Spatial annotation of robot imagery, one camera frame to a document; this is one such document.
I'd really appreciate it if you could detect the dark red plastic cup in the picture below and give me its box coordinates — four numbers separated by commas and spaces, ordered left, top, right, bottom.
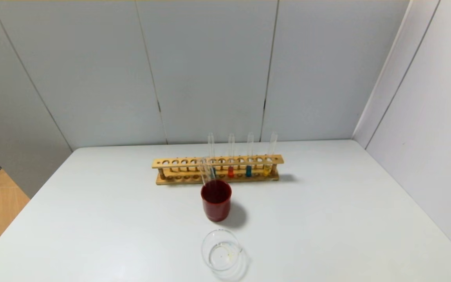
200, 179, 233, 222

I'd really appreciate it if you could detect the test tube with teal pigment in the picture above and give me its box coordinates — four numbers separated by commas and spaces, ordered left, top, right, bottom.
208, 132, 217, 179

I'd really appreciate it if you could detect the test tube with red pigment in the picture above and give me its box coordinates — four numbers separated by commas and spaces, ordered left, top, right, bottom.
227, 133, 236, 179

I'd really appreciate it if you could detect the test tube with blue pigment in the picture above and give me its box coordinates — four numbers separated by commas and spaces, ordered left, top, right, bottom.
245, 132, 255, 178

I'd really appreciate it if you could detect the empty glass test tube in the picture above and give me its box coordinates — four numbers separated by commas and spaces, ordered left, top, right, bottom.
198, 157, 209, 185
203, 157, 213, 183

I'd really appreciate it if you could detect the clear glass beaker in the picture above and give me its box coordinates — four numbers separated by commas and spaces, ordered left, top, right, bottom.
201, 229, 246, 281

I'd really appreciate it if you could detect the test tube with yellow pigment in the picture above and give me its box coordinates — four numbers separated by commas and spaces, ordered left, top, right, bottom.
263, 132, 279, 177

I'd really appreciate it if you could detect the wooden test tube rack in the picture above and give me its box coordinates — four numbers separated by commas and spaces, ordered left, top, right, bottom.
152, 154, 285, 185

